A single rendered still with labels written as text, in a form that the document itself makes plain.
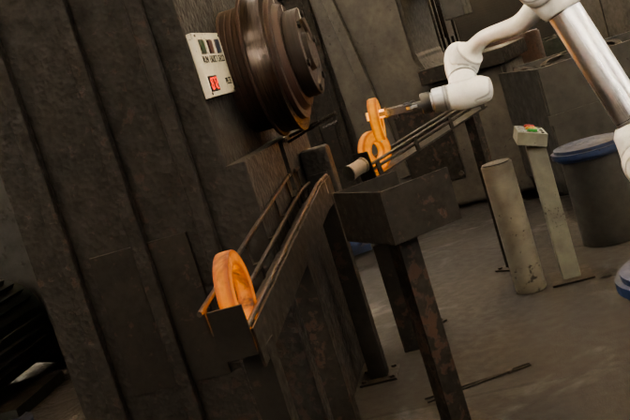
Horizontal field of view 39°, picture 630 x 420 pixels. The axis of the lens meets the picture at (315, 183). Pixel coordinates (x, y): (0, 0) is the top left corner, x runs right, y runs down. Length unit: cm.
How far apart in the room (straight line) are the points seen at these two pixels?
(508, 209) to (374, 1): 238
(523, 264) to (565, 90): 152
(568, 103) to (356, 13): 150
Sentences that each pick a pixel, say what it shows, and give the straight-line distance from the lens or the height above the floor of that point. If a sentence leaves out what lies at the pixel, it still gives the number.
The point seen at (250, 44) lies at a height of 118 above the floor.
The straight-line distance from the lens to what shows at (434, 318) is 241.
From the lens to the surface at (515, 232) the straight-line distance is 347.
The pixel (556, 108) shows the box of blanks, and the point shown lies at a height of 52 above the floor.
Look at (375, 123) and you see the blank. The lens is 310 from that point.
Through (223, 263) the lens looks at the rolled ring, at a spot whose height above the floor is 73.
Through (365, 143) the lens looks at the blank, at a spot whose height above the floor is 74.
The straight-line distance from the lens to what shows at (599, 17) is 697.
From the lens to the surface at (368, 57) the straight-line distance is 556.
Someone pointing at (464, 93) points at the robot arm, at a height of 83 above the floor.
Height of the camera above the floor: 103
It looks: 6 degrees down
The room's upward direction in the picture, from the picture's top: 17 degrees counter-clockwise
